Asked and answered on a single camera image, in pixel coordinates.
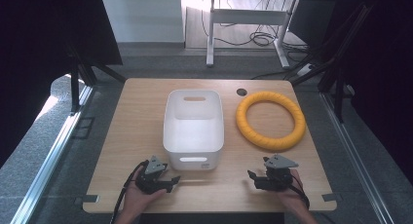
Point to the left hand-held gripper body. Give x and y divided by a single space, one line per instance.
152 178

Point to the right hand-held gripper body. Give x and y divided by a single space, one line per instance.
277 177

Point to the person's right hand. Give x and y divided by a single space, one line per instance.
292 194

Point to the person's left hand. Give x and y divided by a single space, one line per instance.
138 199

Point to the white plastic storage bin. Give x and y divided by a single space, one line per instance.
193 133

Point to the grey tape piece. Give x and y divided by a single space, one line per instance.
90 198
329 197

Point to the black round table grommet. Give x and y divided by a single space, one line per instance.
241 92

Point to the black metal stand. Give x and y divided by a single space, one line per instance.
339 87
75 87

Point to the white power strip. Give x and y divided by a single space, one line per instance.
305 69

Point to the black curtain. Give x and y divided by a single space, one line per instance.
35 55
383 71

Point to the aluminium floor rail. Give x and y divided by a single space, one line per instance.
354 159
48 165

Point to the white metal desk frame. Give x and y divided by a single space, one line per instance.
246 17

